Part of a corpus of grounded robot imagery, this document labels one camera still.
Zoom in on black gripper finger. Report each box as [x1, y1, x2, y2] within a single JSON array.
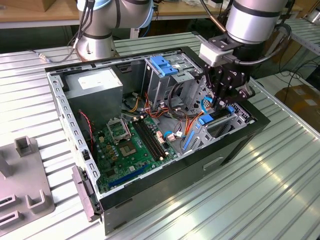
[[221, 86, 256, 110], [203, 65, 222, 110]]

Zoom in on blue data wire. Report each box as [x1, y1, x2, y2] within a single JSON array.
[[200, 95, 214, 114]]

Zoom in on hard disk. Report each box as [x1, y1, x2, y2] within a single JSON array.
[[181, 105, 237, 151]]

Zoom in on red orange yellow power wire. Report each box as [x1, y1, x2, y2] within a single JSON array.
[[186, 111, 205, 137]]

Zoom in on grey metal disk bay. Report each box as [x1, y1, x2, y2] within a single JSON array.
[[179, 74, 256, 155]]

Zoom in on blue plastic drive latch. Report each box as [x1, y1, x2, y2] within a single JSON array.
[[150, 55, 179, 77]]

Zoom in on grey optical drive cage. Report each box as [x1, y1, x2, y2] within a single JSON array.
[[143, 53, 205, 112]]

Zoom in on brown cardboard box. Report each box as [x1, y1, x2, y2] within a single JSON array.
[[274, 84, 320, 126]]

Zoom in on black RAM slot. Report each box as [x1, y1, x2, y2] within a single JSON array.
[[131, 119, 162, 162], [138, 117, 169, 158]]

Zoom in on metal slat side table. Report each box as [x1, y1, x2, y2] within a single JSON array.
[[284, 18, 320, 74]]

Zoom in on green motherboard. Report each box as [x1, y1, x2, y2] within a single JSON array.
[[92, 115, 180, 195]]

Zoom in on black open PC case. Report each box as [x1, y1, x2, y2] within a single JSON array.
[[44, 46, 272, 236]]

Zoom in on CPU socket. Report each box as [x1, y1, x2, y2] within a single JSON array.
[[117, 140, 139, 159]]

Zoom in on metal socket cover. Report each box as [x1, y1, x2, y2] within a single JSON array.
[[105, 116, 132, 145]]

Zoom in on grey power supply unit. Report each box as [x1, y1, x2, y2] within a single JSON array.
[[62, 67, 124, 129]]

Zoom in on blue expansion slot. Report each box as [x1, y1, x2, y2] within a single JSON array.
[[107, 163, 149, 190]]

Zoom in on plain cardboard box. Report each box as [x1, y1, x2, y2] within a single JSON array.
[[41, 0, 77, 13]]

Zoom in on grey case front bezel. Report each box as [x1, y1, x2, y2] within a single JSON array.
[[71, 165, 104, 223]]

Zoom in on wooden workbench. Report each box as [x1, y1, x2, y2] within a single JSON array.
[[0, 0, 233, 29]]

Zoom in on grey parts rack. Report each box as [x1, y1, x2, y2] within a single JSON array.
[[0, 136, 56, 230]]

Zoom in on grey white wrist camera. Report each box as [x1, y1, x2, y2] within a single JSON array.
[[199, 42, 235, 68]]

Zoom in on thick black cable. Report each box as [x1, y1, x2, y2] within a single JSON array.
[[167, 82, 191, 120]]

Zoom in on red orange wire bundle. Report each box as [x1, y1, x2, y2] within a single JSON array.
[[143, 92, 191, 126]]

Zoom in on thin blue wire white plug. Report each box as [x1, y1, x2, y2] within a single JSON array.
[[163, 130, 188, 144]]

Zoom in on yellow black wires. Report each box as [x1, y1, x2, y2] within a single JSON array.
[[121, 95, 144, 114]]

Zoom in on red black fan wire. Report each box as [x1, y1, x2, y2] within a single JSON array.
[[78, 109, 95, 152]]

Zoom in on black cable silver plug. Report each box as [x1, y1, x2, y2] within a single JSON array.
[[31, 0, 95, 63]]

